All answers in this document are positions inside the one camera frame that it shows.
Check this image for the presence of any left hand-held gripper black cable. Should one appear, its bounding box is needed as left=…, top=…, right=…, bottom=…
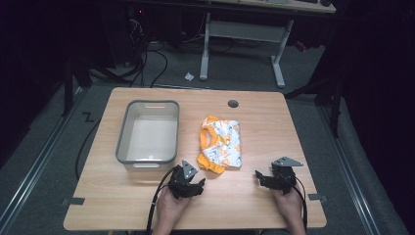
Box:
left=144, top=166, right=179, bottom=235

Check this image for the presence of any hand-held gripper black cable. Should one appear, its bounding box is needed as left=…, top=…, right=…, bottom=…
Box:
left=144, top=166, right=179, bottom=235
left=275, top=172, right=309, bottom=231

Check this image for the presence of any person's right hand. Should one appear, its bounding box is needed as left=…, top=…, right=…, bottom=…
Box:
left=272, top=185, right=305, bottom=226

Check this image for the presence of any right hand-held gripper black cable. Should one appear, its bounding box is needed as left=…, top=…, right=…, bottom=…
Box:
left=275, top=172, right=309, bottom=231

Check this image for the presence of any black floor cable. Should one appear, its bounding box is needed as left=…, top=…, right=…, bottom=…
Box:
left=74, top=118, right=102, bottom=180

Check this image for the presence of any white desk frame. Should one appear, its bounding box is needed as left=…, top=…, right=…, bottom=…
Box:
left=199, top=0, right=337, bottom=89

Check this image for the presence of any grey-rimmed white plastic bin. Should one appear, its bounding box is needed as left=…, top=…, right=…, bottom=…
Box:
left=115, top=99, right=181, bottom=172

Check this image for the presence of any orange and white patterned garment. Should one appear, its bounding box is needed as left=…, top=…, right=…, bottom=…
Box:
left=196, top=115, right=243, bottom=175

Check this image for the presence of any grey tape strip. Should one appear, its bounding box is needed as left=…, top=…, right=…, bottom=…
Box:
left=307, top=193, right=329, bottom=202
left=62, top=197, right=86, bottom=208

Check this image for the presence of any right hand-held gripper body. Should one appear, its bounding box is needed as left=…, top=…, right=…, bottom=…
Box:
left=263, top=156, right=304, bottom=195

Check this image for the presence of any person's left hand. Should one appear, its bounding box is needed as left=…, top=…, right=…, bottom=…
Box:
left=156, top=186, right=192, bottom=230

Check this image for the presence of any black metal stand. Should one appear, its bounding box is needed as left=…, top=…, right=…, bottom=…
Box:
left=61, top=55, right=93, bottom=118
left=284, top=71, right=345, bottom=138

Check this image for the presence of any bundle of black cables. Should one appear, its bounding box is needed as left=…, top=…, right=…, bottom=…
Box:
left=91, top=13, right=169, bottom=88

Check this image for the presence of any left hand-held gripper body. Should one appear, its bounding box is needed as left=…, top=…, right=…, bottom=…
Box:
left=167, top=160, right=201, bottom=200

